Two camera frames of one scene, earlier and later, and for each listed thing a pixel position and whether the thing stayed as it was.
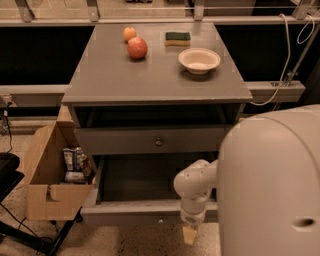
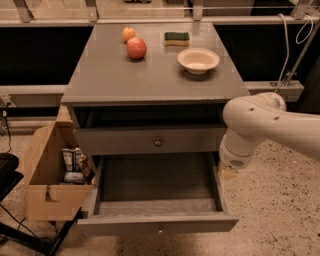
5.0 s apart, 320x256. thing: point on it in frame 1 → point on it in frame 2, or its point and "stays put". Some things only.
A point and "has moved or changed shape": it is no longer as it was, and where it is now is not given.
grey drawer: x=139 y=190 has moved or changed shape
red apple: x=137 y=47 stays put
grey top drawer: x=151 y=140 stays put
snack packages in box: x=77 y=167 stays put
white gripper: x=192 y=219 → x=234 y=160
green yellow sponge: x=177 y=39 stays put
